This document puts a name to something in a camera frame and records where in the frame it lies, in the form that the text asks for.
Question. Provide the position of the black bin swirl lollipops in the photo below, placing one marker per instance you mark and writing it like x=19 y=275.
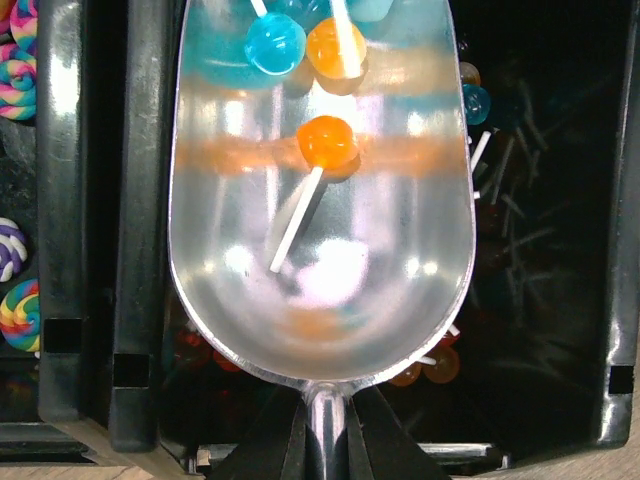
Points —
x=60 y=182

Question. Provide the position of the black bin round lollipops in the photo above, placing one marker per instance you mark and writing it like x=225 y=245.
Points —
x=539 y=359

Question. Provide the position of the yellow round lollipop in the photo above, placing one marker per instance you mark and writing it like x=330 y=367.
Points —
x=335 y=47

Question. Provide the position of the blue round lollipop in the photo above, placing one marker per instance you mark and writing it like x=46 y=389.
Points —
x=274 y=43

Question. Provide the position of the orange round lollipop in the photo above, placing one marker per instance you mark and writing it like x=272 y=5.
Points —
x=327 y=144

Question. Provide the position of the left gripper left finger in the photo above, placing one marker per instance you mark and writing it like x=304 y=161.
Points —
x=275 y=446

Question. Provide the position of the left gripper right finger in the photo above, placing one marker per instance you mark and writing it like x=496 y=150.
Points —
x=379 y=448

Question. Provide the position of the metal scoop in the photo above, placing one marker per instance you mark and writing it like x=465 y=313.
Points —
x=383 y=258

